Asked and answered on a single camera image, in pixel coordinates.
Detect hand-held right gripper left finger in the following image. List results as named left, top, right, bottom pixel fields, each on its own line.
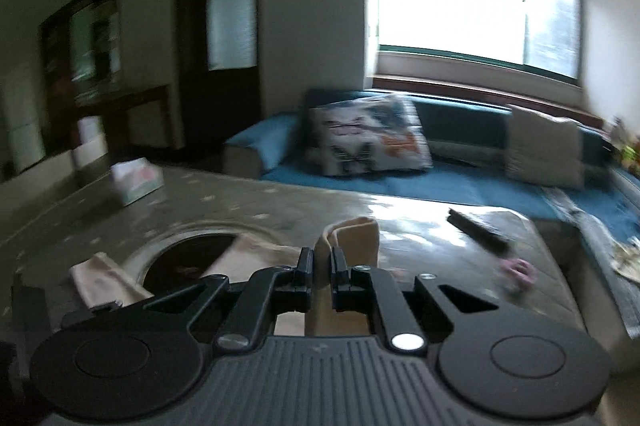
left=144, top=248, right=315, bottom=353

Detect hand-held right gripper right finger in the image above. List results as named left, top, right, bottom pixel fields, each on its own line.
left=329, top=248, right=501, bottom=353

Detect beige cloth garment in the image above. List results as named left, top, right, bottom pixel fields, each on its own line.
left=69, top=216, right=382, bottom=338

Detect butterfly print pillow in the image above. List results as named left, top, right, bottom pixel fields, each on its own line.
left=304, top=94, right=434, bottom=177

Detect black remote control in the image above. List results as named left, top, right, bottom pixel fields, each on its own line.
left=446, top=208, right=512, bottom=253

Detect blue sofa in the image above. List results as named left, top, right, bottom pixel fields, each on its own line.
left=222, top=89, right=640, bottom=257

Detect pink small object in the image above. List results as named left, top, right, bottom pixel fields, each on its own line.
left=495, top=257, right=537, bottom=294

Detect white tissue box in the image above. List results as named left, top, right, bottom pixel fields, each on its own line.
left=110, top=157, right=165, bottom=207

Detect wooden sideboard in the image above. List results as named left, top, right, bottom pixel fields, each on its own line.
left=75, top=84, right=172, bottom=149

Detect beige pillow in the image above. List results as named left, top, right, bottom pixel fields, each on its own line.
left=504, top=103, right=587, bottom=190

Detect dark door with glass pane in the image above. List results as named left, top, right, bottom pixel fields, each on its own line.
left=175, top=0, right=265, bottom=152

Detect papers on sofa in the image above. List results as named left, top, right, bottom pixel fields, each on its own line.
left=544, top=185, right=640, bottom=279

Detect dark object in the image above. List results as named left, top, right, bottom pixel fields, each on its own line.
left=9, top=275, right=53, bottom=399

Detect large window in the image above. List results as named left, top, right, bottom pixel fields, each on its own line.
left=367, top=0, right=586, bottom=82

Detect green plant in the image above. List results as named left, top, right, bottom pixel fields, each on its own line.
left=604, top=115, right=640, bottom=168

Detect dark wooden display cabinet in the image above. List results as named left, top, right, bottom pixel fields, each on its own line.
left=37, top=0, right=123, bottom=107

